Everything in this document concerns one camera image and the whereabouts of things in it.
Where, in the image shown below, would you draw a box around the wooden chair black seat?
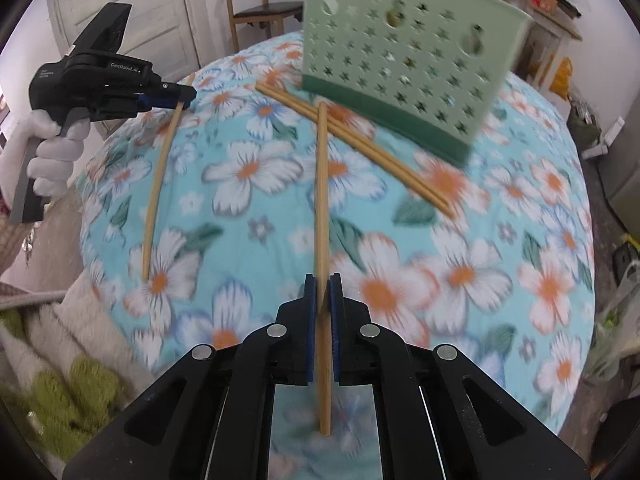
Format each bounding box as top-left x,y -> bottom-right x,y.
223,0 -> 306,53

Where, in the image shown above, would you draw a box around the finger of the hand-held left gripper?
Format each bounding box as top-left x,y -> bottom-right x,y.
137,80 -> 197,111

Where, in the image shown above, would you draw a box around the yellow plastic bag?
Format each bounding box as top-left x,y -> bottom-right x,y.
549,57 -> 573,96

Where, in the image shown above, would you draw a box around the clear plastic bag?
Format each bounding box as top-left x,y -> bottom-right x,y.
590,260 -> 640,381

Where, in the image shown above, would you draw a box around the white plastic piece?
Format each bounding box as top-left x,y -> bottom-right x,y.
580,117 -> 626,161

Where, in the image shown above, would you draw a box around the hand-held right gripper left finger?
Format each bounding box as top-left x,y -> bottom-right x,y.
62,274 -> 317,480

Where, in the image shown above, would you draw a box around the person's left hand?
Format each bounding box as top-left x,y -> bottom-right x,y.
10,110 -> 91,200

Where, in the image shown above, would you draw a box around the green plastic utensil holder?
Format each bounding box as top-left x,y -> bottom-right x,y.
301,0 -> 535,168

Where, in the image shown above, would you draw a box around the floral blue blanket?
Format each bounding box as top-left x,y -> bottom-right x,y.
80,30 -> 598,480

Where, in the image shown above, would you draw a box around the white-legged wooden table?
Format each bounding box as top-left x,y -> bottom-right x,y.
500,0 -> 584,92

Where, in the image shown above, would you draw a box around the white green fuzzy blanket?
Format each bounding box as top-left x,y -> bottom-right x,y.
0,280 -> 156,463

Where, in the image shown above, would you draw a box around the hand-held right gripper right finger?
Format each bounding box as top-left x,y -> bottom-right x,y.
327,272 -> 590,480

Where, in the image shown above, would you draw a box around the white wooden door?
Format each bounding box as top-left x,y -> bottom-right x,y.
47,0 -> 203,76

